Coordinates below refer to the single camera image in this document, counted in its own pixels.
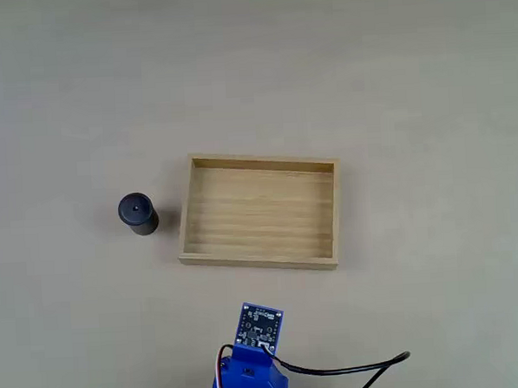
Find black plastic cylinder canister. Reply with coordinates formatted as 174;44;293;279
116;191;161;240

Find shallow wooden box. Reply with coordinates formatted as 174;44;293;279
172;145;345;280

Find red and white servo wires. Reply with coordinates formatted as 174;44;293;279
196;343;240;388

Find blue camera circuit board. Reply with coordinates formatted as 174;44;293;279
233;299;288;358

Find black camera cable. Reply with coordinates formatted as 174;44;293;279
259;333;413;388

